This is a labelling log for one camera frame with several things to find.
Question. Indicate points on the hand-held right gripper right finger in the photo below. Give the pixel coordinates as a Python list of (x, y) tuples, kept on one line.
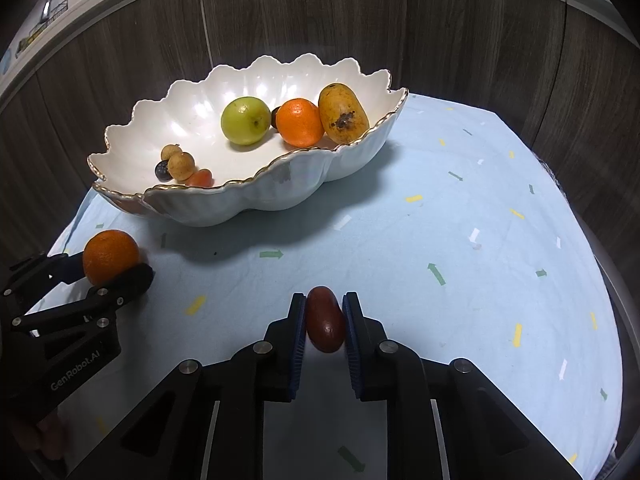
[(352, 340)]

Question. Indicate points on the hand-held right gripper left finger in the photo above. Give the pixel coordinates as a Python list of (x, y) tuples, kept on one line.
[(299, 340)]

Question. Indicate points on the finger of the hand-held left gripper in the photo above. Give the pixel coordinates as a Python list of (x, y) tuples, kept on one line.
[(45, 270), (127, 280)]

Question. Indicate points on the orange mandarin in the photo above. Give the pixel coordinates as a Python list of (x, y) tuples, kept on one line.
[(300, 121), (111, 256)]

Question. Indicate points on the dark red date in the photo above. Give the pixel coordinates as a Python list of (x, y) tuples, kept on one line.
[(325, 325)]

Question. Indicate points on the red grape tomato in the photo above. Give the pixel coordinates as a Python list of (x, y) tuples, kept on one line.
[(201, 178)]

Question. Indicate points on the brown longan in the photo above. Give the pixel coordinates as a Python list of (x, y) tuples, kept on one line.
[(171, 151), (181, 166)]

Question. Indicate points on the white scalloped ceramic bowl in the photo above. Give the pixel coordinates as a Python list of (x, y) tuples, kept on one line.
[(200, 115)]

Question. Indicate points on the green round apple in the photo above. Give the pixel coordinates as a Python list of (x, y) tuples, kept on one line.
[(245, 121)]

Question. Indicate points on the yellow spotted mango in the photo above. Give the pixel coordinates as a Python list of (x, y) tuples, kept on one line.
[(343, 112)]

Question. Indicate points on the person's left hand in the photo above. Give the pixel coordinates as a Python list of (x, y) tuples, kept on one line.
[(47, 435)]

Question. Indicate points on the light blue confetti tablecloth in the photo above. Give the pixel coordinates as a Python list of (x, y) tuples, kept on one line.
[(450, 210)]

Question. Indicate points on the black white checkered cloth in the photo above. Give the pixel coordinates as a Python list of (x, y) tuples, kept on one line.
[(550, 175)]

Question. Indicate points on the grey metal rail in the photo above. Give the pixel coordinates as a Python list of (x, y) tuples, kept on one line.
[(617, 290)]

